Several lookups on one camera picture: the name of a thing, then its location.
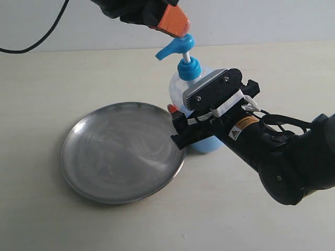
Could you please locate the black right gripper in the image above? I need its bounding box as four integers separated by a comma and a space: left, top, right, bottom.
167, 80, 260, 150

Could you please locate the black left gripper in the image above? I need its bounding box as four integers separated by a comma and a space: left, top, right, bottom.
93, 1, 190, 38

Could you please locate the blue pump soap bottle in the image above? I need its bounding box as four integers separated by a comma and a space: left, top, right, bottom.
156, 33, 226, 153

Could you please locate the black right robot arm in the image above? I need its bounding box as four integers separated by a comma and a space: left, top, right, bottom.
168, 79, 334, 205

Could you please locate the round stainless steel plate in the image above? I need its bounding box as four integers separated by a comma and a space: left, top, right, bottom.
60, 101, 185, 204

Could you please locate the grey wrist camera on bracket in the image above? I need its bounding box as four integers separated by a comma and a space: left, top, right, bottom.
183, 69, 242, 111

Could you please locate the black camera cable right arm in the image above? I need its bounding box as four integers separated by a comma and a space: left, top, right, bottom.
253, 111, 315, 139

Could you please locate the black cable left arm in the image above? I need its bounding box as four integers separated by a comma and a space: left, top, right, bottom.
0, 0, 70, 54

